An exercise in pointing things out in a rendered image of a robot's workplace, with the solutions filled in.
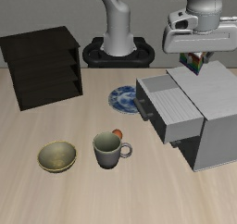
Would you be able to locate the dark slatted rack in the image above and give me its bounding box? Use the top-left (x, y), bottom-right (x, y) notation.
top-left (0, 25), bottom-right (84, 112)

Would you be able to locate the small orange ball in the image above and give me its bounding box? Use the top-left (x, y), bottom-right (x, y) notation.
top-left (111, 129), bottom-right (124, 141)

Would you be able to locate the olive green bowl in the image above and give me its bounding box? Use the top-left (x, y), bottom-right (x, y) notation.
top-left (37, 140), bottom-right (78, 174)

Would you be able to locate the grey cabinet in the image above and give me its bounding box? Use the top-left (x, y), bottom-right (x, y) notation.
top-left (166, 60), bottom-right (237, 173)

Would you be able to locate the blue and white plate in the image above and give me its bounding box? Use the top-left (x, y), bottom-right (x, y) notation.
top-left (107, 85), bottom-right (140, 115)

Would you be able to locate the grey-green mug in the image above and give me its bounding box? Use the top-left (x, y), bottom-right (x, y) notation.
top-left (93, 131), bottom-right (133, 170)

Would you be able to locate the rainbow cake wedge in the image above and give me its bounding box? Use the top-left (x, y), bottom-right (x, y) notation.
top-left (179, 51), bottom-right (207, 77)

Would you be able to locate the grey cabinet drawer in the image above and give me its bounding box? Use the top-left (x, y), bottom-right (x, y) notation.
top-left (133, 73), bottom-right (206, 144)

